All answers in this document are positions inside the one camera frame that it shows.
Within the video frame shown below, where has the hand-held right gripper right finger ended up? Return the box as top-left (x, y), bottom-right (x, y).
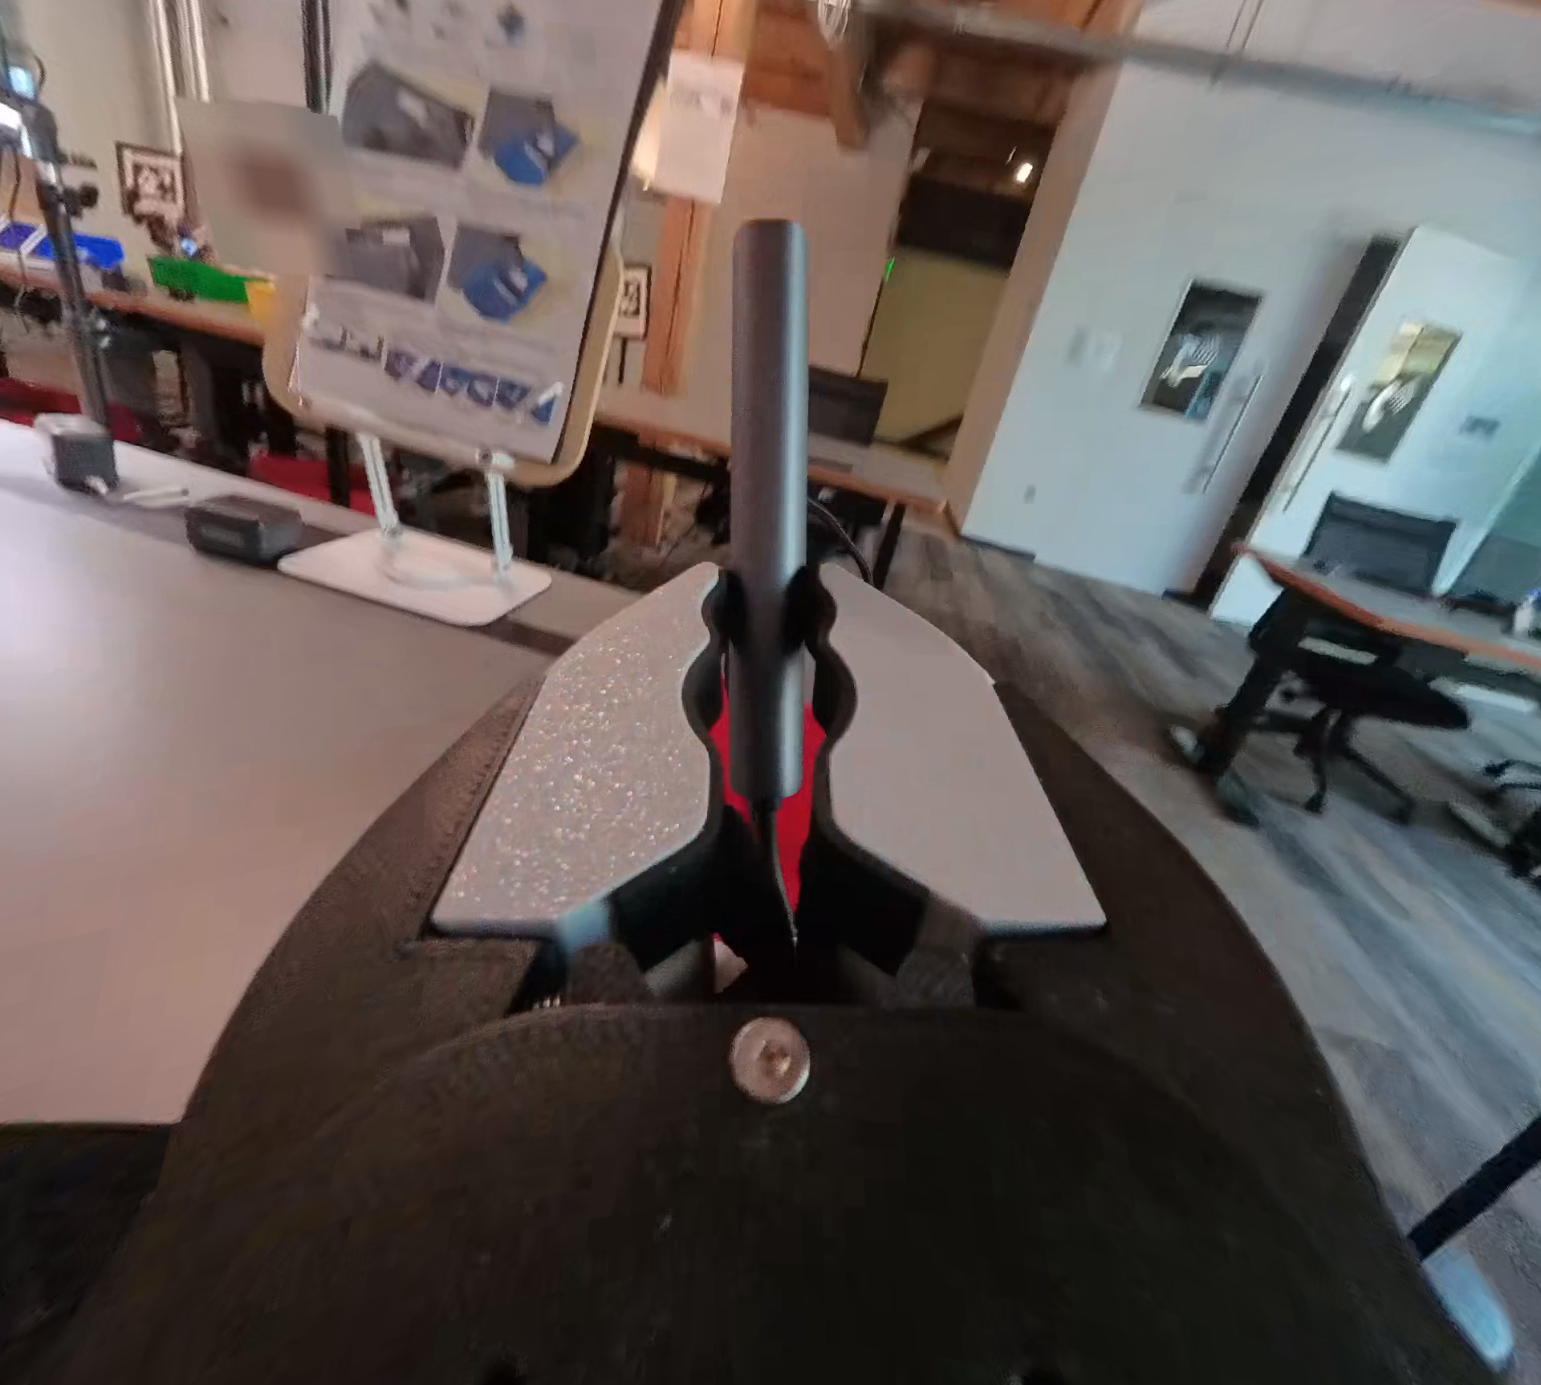
top-left (788, 563), bottom-right (1107, 942)

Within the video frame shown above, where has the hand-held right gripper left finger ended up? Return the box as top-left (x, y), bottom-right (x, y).
top-left (430, 563), bottom-right (738, 943)

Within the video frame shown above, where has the red plastic bin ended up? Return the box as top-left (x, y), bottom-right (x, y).
top-left (708, 704), bottom-right (833, 970)

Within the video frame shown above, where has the black hub cable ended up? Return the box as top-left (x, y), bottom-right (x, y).
top-left (748, 794), bottom-right (802, 946)

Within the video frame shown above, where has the grey usb hub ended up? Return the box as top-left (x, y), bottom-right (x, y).
top-left (725, 219), bottom-right (810, 805)

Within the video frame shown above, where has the black office chair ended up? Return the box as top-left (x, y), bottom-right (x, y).
top-left (804, 364), bottom-right (892, 450)
top-left (1245, 489), bottom-right (1473, 823)

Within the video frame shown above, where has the dark grey small box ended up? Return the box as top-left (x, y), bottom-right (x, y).
top-left (183, 494), bottom-right (305, 568)

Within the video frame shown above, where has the wooden office desk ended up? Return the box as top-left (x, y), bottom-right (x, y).
top-left (1204, 542), bottom-right (1541, 808)

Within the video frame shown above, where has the green small bin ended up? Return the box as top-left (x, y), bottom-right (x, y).
top-left (146, 255), bottom-right (276, 306)

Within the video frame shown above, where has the white paper notice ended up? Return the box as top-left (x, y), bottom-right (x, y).
top-left (653, 48), bottom-right (745, 206)

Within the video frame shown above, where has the instruction poster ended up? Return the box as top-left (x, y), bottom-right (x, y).
top-left (289, 0), bottom-right (679, 465)

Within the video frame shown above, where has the black light panel on stand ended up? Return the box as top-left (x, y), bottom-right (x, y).
top-left (0, 0), bottom-right (115, 436)

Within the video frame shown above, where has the gold dark wall picture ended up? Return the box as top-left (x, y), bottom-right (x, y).
top-left (1332, 316), bottom-right (1467, 465)

